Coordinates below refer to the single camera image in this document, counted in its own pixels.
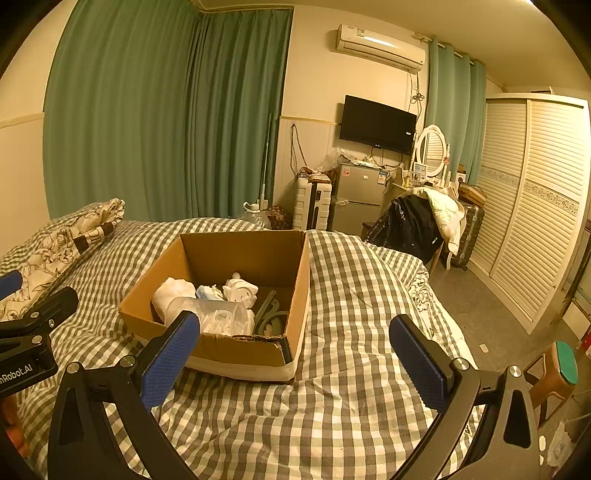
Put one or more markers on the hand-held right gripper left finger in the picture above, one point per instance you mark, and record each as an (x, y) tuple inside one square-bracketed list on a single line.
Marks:
[(173, 355)]

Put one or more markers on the brown suitcase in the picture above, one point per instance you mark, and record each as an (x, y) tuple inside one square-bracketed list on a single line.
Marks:
[(471, 235)]

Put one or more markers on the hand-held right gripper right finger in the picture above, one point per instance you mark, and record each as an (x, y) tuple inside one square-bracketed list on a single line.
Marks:
[(418, 364)]

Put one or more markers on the black jacket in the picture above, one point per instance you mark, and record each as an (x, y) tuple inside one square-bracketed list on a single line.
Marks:
[(406, 226)]

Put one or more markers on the clear plastic bottle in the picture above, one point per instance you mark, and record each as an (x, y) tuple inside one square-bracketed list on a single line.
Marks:
[(221, 316)]

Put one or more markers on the cream coat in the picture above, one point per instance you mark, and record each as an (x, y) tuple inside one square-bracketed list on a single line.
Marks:
[(445, 207)]

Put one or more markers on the floral quilt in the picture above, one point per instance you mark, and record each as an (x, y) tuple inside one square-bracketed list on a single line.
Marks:
[(60, 240)]

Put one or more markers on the green curtain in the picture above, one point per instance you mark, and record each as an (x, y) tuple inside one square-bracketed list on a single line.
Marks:
[(115, 110), (240, 110), (455, 110)]

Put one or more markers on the white sock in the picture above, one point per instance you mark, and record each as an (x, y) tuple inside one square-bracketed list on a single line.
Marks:
[(173, 293)]

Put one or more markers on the black wall television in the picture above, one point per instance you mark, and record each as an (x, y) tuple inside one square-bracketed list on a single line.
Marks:
[(376, 123)]

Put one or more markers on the white mop pole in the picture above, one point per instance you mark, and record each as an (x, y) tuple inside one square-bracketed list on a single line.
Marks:
[(266, 161)]

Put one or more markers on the wooden stool with green cushion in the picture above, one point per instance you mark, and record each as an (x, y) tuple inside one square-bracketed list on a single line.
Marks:
[(565, 364)]

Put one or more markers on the white suitcase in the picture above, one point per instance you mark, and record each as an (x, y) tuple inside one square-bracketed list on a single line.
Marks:
[(314, 203)]

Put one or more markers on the brown patterned bag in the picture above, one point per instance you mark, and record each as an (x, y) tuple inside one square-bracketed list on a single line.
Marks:
[(280, 218)]

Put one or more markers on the clear plastic bag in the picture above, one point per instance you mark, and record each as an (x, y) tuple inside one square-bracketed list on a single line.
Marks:
[(331, 161)]

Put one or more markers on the silver small fridge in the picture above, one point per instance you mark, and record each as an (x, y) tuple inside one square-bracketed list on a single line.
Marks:
[(358, 198)]

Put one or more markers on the white air conditioner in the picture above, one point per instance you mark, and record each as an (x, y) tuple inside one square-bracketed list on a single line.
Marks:
[(378, 46)]

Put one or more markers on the brown cardboard box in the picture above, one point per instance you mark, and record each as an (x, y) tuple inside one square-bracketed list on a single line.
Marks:
[(258, 350)]

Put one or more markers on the grey plastic hanger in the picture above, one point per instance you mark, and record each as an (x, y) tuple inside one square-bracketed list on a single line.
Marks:
[(270, 307)]

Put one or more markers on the clear plastic water jug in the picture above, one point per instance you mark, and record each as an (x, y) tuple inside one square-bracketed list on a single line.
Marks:
[(254, 216)]

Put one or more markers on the white plastic toy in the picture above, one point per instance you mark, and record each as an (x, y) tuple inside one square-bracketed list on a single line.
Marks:
[(240, 290)]

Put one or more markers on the checked bed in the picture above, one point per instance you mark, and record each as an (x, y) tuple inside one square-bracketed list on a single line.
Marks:
[(351, 300)]

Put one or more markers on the white oval mirror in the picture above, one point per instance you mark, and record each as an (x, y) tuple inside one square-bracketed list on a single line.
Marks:
[(433, 150)]

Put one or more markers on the person's left hand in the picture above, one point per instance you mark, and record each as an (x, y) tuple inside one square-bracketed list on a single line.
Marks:
[(13, 429)]

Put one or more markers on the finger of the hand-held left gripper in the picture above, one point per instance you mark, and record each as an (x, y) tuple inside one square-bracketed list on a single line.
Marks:
[(9, 284), (51, 307)]

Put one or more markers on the brown woven basket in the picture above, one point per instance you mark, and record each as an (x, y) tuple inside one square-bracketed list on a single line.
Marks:
[(472, 194)]

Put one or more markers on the white louvered wardrobe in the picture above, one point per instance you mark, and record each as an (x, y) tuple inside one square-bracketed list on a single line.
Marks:
[(531, 207)]

